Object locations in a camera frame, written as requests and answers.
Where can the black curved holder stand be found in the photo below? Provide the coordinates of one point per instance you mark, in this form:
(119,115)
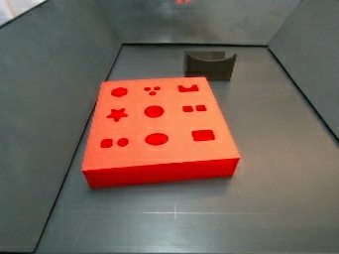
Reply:
(214,65)

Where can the red double-square peg object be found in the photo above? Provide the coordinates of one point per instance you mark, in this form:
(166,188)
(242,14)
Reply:
(183,1)

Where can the red shape-sorting board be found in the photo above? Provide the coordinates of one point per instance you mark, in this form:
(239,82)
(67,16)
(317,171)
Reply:
(158,131)

